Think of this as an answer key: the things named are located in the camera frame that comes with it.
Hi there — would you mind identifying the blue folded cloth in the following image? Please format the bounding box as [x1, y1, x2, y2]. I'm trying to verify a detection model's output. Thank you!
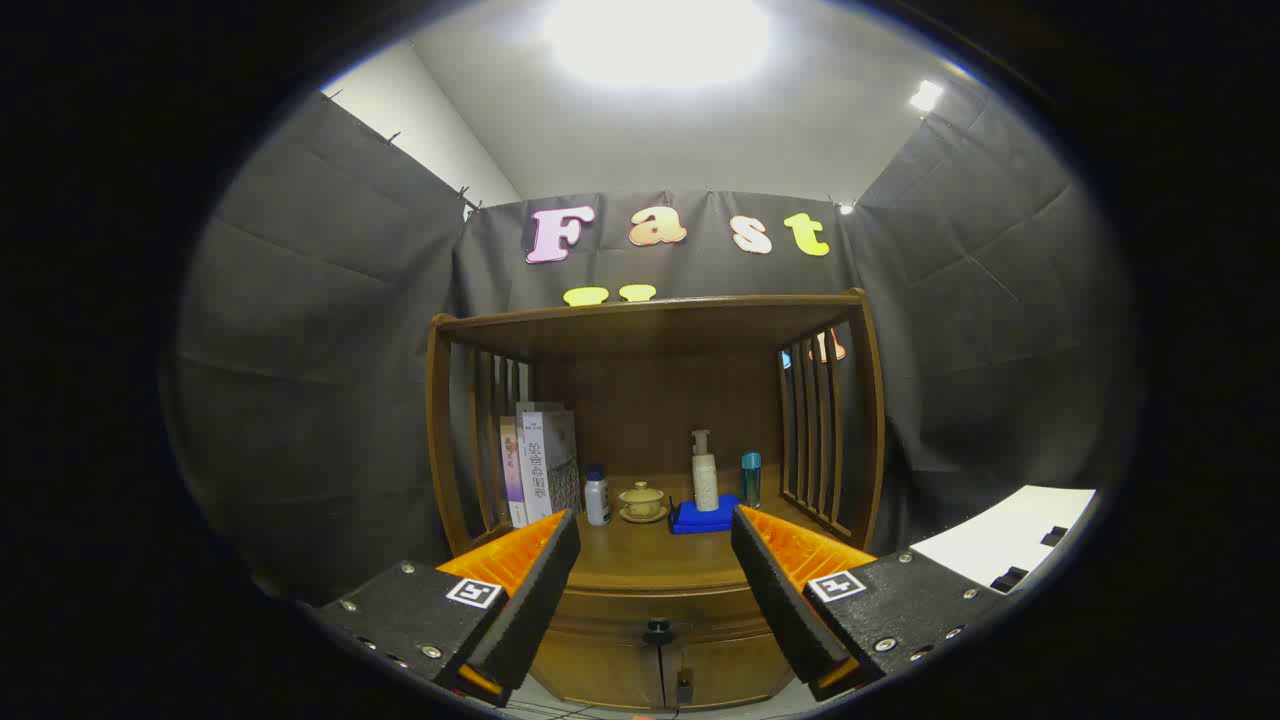
[669, 494, 743, 535]

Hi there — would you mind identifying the wooden cabinet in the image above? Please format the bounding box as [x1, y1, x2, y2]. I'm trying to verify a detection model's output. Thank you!
[425, 288, 888, 713]

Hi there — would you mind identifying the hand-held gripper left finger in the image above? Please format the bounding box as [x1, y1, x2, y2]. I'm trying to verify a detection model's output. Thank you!
[318, 508, 582, 707]

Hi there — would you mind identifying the large ceiling light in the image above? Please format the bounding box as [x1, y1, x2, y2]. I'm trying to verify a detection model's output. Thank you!
[545, 0, 771, 89]

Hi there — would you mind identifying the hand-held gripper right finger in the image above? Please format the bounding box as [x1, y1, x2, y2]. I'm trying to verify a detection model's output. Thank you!
[730, 504, 1011, 701]

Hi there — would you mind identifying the wooden drawer with black knob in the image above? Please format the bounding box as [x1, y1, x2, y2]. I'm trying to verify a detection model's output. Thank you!
[545, 588, 796, 656]

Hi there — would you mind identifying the thin purple book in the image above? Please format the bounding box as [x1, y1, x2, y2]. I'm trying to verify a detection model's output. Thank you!
[499, 415, 529, 529]

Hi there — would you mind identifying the wooden countertop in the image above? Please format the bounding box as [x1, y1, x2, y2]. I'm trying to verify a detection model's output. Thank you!
[470, 470, 861, 591]

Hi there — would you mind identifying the yellow lidded teacup with saucer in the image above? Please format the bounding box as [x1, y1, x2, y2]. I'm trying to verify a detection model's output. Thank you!
[617, 481, 669, 524]

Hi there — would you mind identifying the white filing cabinet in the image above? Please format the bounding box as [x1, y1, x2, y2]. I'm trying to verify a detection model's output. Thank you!
[910, 485, 1099, 596]

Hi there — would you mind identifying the grey white patterned book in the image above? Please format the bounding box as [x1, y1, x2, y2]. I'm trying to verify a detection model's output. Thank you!
[518, 405, 583, 523]

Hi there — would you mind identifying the white pump bottle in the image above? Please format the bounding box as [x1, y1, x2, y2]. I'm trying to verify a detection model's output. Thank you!
[691, 429, 720, 513]

